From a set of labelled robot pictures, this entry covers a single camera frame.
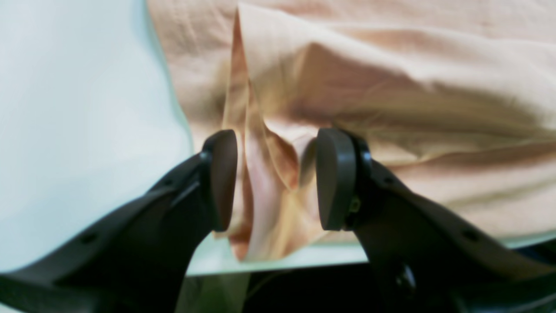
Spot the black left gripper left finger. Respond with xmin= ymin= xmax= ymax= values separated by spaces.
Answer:
xmin=0 ymin=130 xmax=238 ymax=313

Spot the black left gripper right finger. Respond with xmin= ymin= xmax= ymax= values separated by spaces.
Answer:
xmin=316 ymin=128 xmax=556 ymax=313

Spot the peach pink T-shirt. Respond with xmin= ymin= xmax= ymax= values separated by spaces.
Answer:
xmin=147 ymin=0 xmax=556 ymax=262

